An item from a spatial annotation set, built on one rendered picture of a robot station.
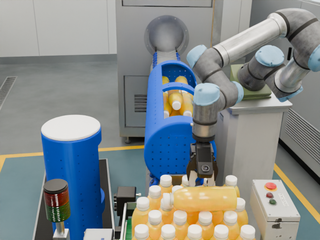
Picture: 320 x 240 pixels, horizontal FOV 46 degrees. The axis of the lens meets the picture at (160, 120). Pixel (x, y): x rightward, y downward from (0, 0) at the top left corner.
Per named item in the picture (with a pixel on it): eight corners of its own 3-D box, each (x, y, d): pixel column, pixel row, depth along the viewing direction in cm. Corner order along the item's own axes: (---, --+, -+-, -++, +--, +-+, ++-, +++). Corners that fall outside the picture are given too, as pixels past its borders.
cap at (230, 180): (238, 181, 131) (239, 177, 131) (234, 186, 128) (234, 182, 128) (228, 178, 133) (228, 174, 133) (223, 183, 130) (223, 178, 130)
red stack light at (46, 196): (71, 193, 105) (70, 181, 103) (66, 207, 99) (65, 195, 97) (48, 193, 104) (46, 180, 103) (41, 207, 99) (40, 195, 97)
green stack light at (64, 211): (73, 207, 107) (71, 193, 105) (68, 223, 101) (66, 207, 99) (50, 207, 106) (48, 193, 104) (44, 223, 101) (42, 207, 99)
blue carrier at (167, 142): (194, 105, 234) (196, 59, 222) (214, 186, 154) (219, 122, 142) (148, 105, 234) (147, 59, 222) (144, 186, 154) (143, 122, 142)
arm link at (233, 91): (230, 66, 123) (209, 74, 116) (250, 95, 120) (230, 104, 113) (216, 80, 129) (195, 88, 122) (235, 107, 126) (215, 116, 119)
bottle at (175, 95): (184, 91, 195) (187, 106, 177) (173, 99, 197) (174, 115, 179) (175, 80, 192) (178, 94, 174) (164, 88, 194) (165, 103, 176)
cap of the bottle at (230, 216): (239, 222, 112) (239, 217, 111) (226, 224, 111) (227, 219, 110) (233, 214, 115) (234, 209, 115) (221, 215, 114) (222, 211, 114)
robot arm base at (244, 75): (261, 63, 195) (269, 53, 186) (269, 89, 190) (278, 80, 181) (234, 65, 192) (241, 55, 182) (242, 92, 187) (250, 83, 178)
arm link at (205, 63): (303, -11, 132) (187, 46, 118) (323, 13, 130) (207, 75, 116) (288, 9, 143) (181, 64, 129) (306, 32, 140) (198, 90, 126)
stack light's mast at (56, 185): (74, 225, 109) (70, 178, 102) (70, 240, 103) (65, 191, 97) (52, 225, 109) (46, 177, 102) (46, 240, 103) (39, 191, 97)
